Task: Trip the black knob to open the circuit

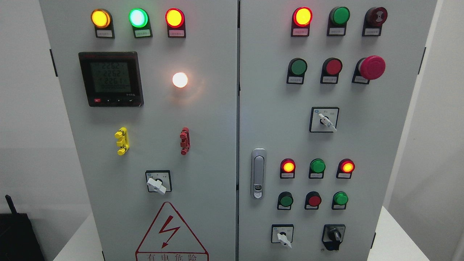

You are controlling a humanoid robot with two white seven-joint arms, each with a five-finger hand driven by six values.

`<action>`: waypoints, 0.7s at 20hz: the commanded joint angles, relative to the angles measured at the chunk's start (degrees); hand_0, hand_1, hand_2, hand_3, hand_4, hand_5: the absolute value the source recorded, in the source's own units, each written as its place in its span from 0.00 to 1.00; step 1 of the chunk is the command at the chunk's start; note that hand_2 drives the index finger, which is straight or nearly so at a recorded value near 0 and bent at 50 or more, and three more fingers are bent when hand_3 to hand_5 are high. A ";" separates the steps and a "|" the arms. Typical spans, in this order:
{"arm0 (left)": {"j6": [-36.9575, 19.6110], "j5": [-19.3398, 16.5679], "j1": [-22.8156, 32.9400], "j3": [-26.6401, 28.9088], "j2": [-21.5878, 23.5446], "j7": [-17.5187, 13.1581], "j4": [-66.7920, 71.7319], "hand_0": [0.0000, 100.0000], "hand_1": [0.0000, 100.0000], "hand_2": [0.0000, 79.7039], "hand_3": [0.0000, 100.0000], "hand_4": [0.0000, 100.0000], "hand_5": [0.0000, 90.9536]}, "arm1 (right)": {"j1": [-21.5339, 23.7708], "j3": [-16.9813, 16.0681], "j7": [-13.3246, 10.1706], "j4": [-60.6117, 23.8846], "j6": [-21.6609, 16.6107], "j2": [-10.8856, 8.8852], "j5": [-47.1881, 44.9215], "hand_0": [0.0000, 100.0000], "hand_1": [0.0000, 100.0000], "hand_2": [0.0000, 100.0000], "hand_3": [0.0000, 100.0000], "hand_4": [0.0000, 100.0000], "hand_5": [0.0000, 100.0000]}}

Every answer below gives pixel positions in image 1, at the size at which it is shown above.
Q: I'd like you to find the black knob selector switch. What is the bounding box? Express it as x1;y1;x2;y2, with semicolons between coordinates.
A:
321;224;346;251

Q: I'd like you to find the red terminal connector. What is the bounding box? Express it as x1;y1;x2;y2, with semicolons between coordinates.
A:
179;127;190;156

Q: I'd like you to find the red lit indicator lower left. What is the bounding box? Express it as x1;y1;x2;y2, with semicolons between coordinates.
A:
280;158;296;179

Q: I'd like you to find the white lit indicator lamp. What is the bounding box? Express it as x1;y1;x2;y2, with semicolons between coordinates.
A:
172;72;189;88

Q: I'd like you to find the green push button lower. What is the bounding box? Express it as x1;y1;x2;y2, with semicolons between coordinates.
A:
277;191;294;210

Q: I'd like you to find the green push button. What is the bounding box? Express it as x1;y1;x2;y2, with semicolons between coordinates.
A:
286;58;308;84
277;191;294;210

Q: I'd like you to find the green push button upper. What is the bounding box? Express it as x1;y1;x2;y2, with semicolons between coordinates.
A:
286;58;308;84

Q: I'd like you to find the green indicator lower middle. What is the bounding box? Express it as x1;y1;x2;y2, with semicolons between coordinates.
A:
308;158;326;179

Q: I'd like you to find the left grey cabinet door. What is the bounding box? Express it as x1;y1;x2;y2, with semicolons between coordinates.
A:
40;0;238;261

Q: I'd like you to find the grey cabinet door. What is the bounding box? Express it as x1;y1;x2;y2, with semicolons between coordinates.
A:
237;0;437;261
40;0;238;261

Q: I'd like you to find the right grey cabinet door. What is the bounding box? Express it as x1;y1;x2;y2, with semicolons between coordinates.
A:
237;0;437;261

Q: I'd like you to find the red push button lower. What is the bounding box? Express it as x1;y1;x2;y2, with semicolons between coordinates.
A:
304;191;322;210

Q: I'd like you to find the red push button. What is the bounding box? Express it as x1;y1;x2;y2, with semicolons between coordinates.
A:
304;191;322;210
320;57;343;84

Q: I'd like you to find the yellow terminal connector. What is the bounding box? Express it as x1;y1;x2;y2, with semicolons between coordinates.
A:
114;127;130;156

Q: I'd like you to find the red push button upper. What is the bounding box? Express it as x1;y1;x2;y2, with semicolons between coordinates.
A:
320;57;343;84

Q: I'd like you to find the red indicator lower right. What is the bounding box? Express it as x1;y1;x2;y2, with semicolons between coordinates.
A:
336;158;355;179

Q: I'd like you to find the red electrical hazard warning sign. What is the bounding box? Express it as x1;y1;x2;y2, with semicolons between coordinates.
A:
135;202;209;261

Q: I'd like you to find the red lit indicator light left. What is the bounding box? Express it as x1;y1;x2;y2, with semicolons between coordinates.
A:
165;8;187;38

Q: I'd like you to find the green indicator bottom right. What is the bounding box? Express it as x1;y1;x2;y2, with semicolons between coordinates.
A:
331;191;349;210

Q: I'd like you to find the black digital power meter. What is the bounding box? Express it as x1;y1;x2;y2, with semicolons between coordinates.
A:
78;51;144;107

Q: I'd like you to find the red lit indicator top right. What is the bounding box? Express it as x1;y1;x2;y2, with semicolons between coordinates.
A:
291;7;313;37

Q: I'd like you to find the green lit indicator light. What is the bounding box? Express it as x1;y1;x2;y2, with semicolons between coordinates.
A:
129;8;153;38

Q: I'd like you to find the red emergency stop button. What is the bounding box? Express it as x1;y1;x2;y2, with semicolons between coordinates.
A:
352;55;386;84

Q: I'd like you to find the green indicator top right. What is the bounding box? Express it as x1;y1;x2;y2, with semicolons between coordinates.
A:
327;7;350;36

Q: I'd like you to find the yellow indicator light top left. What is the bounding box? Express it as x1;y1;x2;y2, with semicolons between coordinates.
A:
91;9;115;38

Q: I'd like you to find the dark red buzzer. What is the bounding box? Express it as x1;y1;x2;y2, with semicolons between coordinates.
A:
362;7;388;37

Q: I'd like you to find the black device with antenna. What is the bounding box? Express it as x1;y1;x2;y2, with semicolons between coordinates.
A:
0;195;44;261

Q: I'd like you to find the silver door latch handle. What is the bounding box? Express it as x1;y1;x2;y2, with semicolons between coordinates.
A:
250;148;267;199

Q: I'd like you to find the left white selector switch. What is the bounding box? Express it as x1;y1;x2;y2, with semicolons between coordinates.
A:
145;170;172;195

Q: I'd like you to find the white selector switch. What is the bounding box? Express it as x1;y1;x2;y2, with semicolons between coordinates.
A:
145;170;172;195
309;107;339;133
271;224;294;248

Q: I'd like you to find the upper right white selector switch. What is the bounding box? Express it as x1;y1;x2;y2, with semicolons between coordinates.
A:
309;107;339;133

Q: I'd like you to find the bottom white selector switch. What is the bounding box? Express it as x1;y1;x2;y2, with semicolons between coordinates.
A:
271;224;294;248

